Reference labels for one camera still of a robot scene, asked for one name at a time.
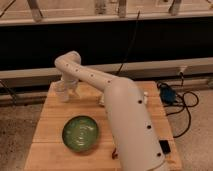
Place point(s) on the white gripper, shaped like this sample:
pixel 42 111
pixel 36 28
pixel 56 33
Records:
pixel 71 86

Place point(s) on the white ceramic cup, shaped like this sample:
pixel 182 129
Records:
pixel 61 91

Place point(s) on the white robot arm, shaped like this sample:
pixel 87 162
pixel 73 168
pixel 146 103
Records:
pixel 133 132

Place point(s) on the green ceramic bowl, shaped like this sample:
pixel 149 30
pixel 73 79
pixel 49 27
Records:
pixel 80 133

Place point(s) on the small white packet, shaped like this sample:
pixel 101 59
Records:
pixel 101 101

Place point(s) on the white plastic bottle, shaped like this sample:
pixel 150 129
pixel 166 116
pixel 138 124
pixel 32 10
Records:
pixel 145 97

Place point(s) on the red chili pepper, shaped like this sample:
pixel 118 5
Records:
pixel 114 154

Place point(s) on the blue power adapter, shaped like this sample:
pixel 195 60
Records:
pixel 167 95

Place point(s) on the black rectangular sponge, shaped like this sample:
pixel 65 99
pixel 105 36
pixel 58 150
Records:
pixel 165 146

